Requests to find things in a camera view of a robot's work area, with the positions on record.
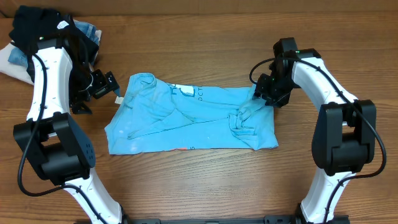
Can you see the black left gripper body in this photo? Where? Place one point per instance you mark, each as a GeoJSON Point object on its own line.
{"type": "Point", "coordinates": [100, 85]}

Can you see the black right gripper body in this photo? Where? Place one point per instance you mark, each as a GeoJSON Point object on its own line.
{"type": "Point", "coordinates": [277, 91]}

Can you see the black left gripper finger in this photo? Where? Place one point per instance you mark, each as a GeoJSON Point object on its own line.
{"type": "Point", "coordinates": [80, 108]}
{"type": "Point", "coordinates": [117, 92]}

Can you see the light blue printed t-shirt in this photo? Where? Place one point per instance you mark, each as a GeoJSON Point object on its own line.
{"type": "Point", "coordinates": [157, 116]}

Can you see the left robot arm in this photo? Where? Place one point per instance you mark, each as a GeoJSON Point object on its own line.
{"type": "Point", "coordinates": [57, 154]}

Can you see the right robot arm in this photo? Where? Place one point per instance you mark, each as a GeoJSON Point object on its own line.
{"type": "Point", "coordinates": [345, 132]}

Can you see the beige folded garment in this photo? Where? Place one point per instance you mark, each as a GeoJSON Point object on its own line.
{"type": "Point", "coordinates": [17, 71]}

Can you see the black folded shirt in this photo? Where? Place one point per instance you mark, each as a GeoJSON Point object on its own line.
{"type": "Point", "coordinates": [31, 28]}

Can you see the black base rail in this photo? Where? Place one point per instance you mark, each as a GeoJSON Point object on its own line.
{"type": "Point", "coordinates": [211, 221]}

